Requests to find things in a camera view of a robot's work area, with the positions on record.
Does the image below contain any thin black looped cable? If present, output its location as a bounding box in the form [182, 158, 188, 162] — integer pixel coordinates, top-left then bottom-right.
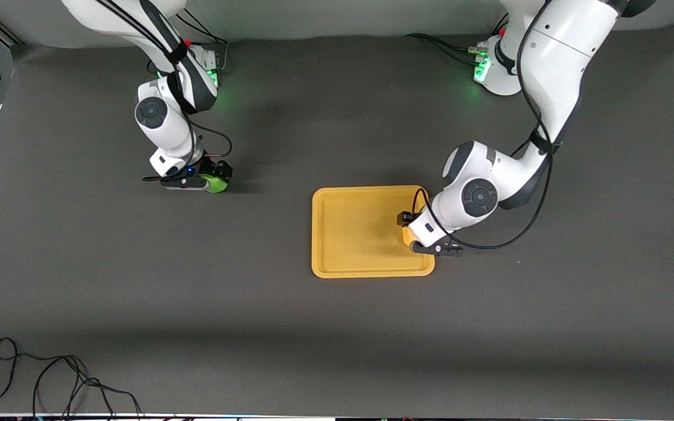
[32, 354, 143, 420]
[0, 337, 89, 415]

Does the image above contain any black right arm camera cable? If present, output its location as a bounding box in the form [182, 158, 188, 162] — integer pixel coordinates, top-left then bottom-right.
[96, 0, 233, 183]

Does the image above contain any black left base cable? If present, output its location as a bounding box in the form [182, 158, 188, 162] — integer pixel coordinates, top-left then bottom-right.
[404, 33, 484, 54]
[488, 11, 511, 37]

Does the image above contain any dark grey table mat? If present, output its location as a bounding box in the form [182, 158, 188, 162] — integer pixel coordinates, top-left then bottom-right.
[0, 22, 674, 418]

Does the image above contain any black base cable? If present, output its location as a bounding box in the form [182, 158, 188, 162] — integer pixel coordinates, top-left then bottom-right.
[488, 11, 511, 37]
[404, 33, 484, 54]
[176, 11, 230, 75]

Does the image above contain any yellow rectangular tray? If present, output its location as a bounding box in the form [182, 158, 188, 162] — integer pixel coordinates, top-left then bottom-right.
[311, 185, 436, 279]

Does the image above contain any black right base cable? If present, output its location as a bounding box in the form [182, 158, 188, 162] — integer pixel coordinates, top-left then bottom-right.
[176, 11, 230, 75]

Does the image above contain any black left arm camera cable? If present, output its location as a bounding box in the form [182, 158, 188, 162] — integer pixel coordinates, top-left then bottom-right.
[410, 0, 555, 251]

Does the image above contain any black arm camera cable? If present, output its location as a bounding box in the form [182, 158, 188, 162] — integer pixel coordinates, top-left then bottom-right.
[96, 0, 233, 183]
[410, 0, 555, 251]

